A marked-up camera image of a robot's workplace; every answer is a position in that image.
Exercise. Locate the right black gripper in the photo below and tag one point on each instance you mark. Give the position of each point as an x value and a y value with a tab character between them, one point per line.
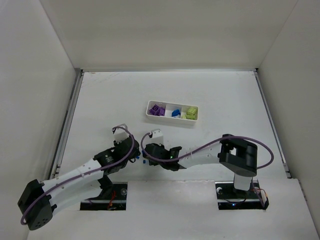
148	153

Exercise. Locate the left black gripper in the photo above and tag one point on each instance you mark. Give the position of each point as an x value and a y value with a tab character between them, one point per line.
133	152

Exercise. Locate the purple lego brick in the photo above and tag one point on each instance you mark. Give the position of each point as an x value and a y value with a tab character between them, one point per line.
155	110

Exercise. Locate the blue lego pile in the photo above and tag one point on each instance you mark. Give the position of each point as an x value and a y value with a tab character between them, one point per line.
176	113

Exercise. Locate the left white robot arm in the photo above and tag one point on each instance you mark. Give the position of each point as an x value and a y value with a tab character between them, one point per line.
40	201

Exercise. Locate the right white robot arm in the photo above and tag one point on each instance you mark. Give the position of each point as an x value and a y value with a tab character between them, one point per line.
234	153

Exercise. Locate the white three-compartment tray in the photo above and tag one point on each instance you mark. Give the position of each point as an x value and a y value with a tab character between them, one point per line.
170	107

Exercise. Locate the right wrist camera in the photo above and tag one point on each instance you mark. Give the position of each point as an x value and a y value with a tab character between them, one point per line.
156	137

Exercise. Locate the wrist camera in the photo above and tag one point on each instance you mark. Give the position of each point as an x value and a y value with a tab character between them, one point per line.
119	134
156	137

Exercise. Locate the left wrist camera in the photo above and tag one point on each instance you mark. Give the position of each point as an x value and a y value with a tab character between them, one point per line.
119	134

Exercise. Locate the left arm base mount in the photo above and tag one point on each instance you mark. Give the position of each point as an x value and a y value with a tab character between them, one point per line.
113	198

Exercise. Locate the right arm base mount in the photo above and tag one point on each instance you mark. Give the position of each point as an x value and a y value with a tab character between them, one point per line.
229	198

